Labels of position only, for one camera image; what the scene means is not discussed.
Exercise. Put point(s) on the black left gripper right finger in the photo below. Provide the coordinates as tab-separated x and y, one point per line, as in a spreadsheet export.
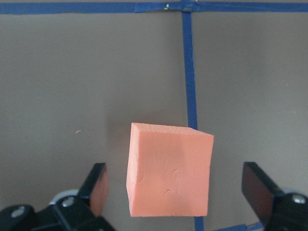
276	210

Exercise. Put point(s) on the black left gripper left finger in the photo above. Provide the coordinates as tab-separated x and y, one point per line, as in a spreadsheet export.
80	210

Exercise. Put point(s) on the orange foam cube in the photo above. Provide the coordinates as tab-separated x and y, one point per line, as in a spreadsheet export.
168	171

